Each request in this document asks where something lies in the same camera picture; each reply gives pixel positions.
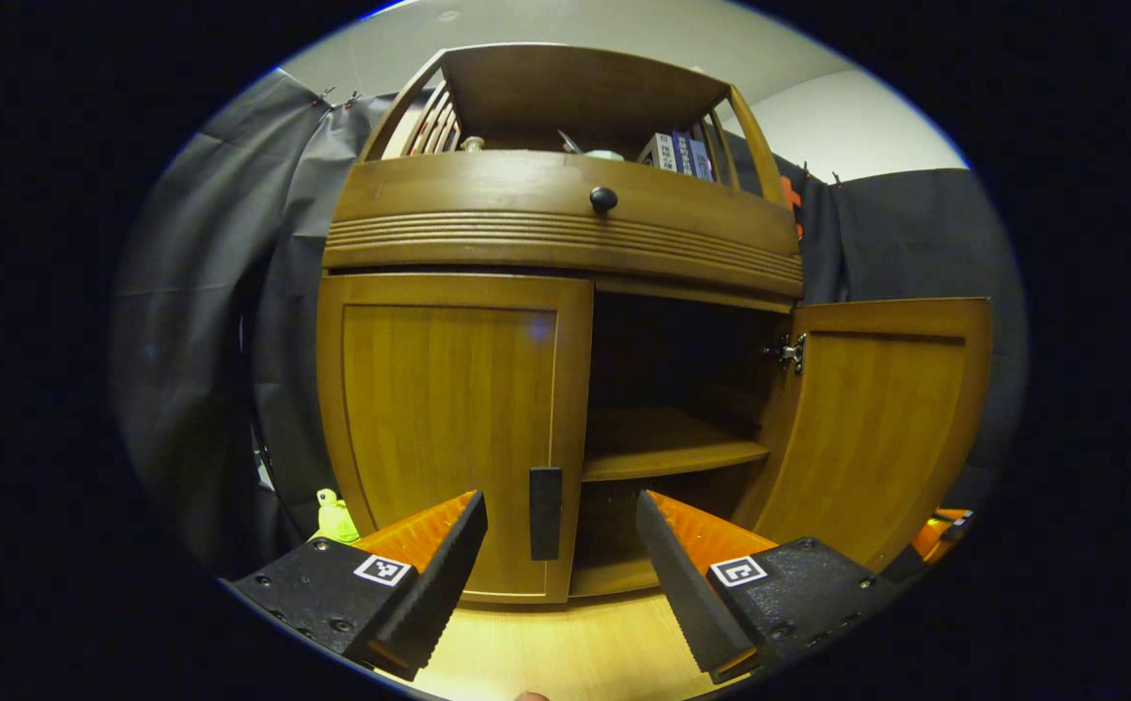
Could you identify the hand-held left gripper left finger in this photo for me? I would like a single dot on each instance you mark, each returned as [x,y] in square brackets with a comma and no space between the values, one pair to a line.
[434,584]

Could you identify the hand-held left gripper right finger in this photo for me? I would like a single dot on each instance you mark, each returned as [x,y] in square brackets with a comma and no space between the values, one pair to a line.
[687,594]

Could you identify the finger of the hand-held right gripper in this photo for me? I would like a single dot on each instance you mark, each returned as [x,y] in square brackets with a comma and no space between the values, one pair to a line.
[937,535]

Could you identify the wooden shoe cabinet door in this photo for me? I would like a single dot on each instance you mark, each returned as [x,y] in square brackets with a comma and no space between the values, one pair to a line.
[877,428]
[449,409]

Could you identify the wooden double-door shoe cabinet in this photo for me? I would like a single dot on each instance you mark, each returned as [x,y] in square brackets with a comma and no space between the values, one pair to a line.
[565,88]

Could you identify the wooden inner cabinet shelf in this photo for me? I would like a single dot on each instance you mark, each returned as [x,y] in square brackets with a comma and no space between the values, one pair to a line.
[663,443]

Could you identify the metal door hinge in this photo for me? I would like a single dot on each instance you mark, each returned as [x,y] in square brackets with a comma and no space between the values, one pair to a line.
[787,352]

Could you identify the wooden cabinet drawer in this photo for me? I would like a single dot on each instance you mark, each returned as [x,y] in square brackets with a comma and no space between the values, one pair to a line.
[468,204]

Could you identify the green frog plush toy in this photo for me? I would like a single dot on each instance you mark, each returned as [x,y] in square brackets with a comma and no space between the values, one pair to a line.
[335,521]

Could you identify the black backdrop cloth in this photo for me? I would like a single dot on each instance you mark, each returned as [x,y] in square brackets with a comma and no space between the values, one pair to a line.
[205,292]

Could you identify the black round drawer knob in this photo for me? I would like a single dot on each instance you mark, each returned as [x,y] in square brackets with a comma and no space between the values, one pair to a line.
[603,200]

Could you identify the light blue book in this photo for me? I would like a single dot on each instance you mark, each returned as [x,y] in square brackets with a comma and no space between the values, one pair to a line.
[701,161]

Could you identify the dark blue book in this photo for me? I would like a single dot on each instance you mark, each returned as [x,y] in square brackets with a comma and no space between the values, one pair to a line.
[684,154]

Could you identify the mint green roll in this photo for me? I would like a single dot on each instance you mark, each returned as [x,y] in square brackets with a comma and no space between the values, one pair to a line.
[604,156]

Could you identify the grey flat tool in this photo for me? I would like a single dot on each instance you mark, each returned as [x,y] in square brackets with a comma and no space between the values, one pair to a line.
[570,143]

